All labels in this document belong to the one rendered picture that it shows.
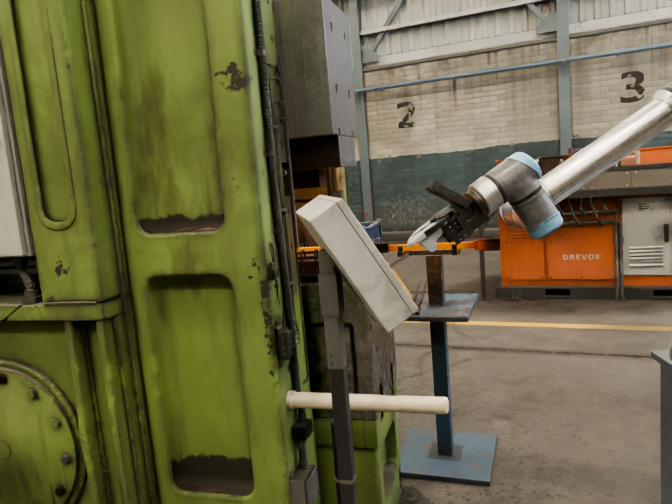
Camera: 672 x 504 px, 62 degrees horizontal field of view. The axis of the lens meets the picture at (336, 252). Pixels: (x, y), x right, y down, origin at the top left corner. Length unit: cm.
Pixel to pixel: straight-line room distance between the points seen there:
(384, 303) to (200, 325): 71
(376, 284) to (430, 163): 845
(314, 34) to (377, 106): 814
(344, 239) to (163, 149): 74
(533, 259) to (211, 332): 401
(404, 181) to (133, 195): 821
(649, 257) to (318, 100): 403
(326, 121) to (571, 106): 777
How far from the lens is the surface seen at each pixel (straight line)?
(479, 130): 939
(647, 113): 177
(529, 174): 147
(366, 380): 180
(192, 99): 163
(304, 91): 171
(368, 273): 111
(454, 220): 142
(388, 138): 974
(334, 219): 109
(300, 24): 175
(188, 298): 168
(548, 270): 532
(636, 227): 527
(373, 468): 193
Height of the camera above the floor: 125
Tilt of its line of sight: 8 degrees down
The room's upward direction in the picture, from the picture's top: 5 degrees counter-clockwise
